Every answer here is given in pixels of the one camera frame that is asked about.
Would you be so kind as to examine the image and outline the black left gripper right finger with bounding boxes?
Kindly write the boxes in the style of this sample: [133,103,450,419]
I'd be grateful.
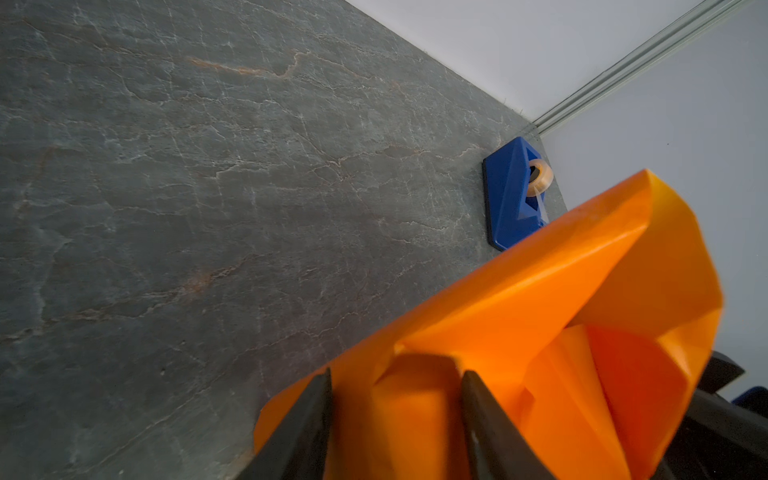
[461,370,555,480]

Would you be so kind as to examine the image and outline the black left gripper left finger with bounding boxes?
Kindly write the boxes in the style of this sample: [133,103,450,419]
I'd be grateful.
[236,368,333,480]

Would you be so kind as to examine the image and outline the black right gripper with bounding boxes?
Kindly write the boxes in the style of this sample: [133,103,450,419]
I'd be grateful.
[653,352,767,479]

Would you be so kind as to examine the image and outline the orange wrapping paper sheet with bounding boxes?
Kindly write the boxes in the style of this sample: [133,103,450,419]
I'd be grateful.
[253,170,723,479]

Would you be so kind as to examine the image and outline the blue tape dispenser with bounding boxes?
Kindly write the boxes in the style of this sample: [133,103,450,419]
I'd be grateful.
[482,137,554,251]

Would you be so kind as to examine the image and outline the aluminium right corner post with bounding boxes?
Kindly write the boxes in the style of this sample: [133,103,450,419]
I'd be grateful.
[534,0,747,136]

